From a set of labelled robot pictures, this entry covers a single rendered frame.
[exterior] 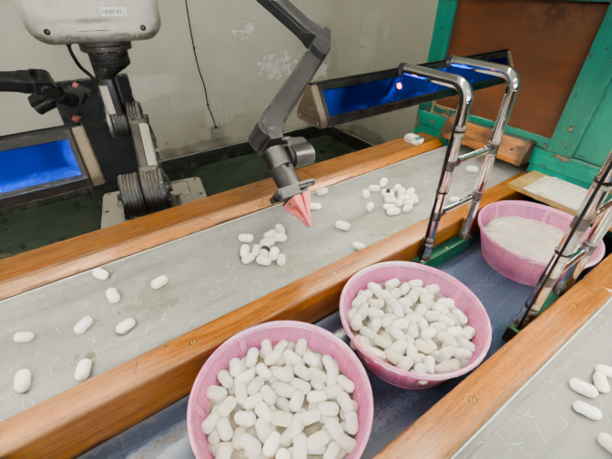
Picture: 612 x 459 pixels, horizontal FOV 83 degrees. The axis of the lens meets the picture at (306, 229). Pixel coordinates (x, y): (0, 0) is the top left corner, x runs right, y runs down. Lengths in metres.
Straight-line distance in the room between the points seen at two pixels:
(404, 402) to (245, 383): 0.27
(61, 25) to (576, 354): 1.33
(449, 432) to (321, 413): 0.18
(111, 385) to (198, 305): 0.20
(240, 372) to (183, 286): 0.24
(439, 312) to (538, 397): 0.19
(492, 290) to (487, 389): 0.34
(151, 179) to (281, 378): 0.72
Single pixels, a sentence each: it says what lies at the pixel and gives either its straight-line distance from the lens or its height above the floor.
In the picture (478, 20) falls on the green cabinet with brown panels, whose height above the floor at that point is 1.15.
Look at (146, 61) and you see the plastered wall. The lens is 2.74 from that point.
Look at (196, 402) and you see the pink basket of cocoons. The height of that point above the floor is 0.76.
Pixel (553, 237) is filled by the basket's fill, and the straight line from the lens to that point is 1.06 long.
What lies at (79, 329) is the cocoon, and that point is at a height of 0.76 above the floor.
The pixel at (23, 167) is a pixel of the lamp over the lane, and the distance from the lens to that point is 0.53.
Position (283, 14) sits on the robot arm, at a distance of 1.22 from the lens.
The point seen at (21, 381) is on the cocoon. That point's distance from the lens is 0.73.
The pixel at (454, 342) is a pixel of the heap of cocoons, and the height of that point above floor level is 0.74.
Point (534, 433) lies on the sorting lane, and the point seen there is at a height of 0.74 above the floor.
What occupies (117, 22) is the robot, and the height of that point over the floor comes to 1.16.
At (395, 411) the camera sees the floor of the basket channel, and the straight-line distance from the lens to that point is 0.67.
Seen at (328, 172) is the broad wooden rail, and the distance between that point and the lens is 1.10.
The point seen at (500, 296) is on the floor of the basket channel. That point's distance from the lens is 0.91.
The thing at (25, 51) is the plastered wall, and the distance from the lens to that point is 2.68.
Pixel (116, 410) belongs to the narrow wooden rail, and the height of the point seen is 0.73.
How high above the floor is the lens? 1.26
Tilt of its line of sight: 36 degrees down
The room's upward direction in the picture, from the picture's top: straight up
